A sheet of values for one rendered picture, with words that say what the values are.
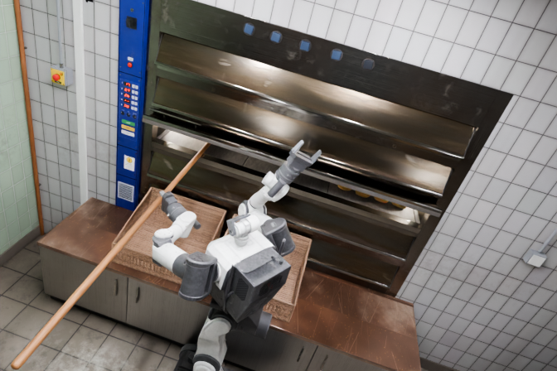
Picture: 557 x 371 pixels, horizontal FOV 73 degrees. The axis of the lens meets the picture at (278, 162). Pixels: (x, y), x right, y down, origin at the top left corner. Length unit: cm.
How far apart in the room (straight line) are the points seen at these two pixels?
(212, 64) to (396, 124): 107
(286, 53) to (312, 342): 164
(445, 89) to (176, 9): 147
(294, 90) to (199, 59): 57
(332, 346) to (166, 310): 104
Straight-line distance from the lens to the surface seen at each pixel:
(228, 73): 218
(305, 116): 215
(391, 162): 224
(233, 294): 157
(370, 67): 204
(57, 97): 286
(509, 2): 209
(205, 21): 218
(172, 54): 229
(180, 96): 236
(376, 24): 201
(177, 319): 262
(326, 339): 243
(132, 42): 237
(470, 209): 246
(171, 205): 196
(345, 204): 239
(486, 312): 301
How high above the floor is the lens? 246
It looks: 30 degrees down
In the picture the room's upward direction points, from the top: 15 degrees clockwise
